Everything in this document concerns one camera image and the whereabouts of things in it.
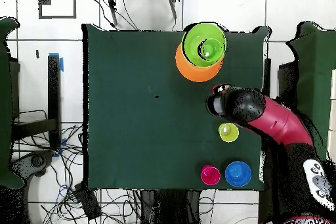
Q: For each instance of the small black object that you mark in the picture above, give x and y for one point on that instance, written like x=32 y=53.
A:
x=37 y=54

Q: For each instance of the black power box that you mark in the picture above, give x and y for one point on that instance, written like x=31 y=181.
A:
x=88 y=201

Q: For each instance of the green cup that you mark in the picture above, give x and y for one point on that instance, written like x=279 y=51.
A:
x=211 y=49

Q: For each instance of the dark grey chair base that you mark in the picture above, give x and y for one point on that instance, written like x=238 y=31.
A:
x=34 y=162

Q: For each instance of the yellow cup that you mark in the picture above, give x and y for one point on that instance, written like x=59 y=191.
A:
x=228 y=132

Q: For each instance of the black post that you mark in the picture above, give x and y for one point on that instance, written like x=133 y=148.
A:
x=267 y=71

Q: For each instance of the white box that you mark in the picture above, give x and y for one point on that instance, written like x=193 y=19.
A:
x=332 y=108

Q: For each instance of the large orange bowl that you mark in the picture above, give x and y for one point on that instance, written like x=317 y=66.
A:
x=194 y=73

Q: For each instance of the blue tape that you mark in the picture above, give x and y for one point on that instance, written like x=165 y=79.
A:
x=62 y=65

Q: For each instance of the blue bowl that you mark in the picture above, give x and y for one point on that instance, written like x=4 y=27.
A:
x=237 y=174

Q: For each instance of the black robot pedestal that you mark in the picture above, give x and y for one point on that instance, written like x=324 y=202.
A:
x=170 y=208

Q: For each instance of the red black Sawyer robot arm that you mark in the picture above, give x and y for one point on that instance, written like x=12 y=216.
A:
x=278 y=124

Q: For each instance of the black stand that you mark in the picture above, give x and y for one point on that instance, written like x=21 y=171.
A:
x=53 y=90

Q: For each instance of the green cloth covered table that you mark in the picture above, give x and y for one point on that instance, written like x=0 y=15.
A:
x=6 y=103
x=315 y=71

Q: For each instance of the dark green tablecloth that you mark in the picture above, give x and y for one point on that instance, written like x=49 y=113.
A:
x=131 y=90

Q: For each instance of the green bowl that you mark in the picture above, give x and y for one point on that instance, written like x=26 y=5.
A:
x=191 y=40

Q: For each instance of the pink cup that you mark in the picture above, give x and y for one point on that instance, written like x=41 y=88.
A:
x=210 y=176

